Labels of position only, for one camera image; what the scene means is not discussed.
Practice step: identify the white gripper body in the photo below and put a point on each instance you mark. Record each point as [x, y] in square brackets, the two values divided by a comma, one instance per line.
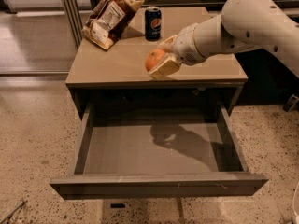
[186, 45]

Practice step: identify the grey object on floor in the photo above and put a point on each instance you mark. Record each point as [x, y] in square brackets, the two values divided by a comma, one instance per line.
[292, 103]

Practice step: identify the brown chip bag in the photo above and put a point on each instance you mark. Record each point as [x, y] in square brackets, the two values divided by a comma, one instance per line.
[108, 21]

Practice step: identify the grey cabinet with counter top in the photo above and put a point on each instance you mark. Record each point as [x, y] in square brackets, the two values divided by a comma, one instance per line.
[122, 67]

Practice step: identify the orange fruit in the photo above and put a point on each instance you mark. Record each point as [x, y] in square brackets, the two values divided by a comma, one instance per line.
[153, 58]

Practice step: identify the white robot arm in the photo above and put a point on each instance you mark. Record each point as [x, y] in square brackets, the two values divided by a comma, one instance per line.
[241, 25]

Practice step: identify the blue Pepsi soda can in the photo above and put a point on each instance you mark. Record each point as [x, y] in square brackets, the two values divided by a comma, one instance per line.
[153, 21]

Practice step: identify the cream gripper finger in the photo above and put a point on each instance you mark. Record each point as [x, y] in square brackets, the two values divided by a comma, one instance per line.
[165, 66]
[168, 44]

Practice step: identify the open grey top drawer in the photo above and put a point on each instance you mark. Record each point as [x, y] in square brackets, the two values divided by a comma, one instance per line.
[157, 154]

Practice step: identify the metal rod on floor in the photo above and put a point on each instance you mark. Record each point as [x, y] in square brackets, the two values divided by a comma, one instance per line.
[5, 219]

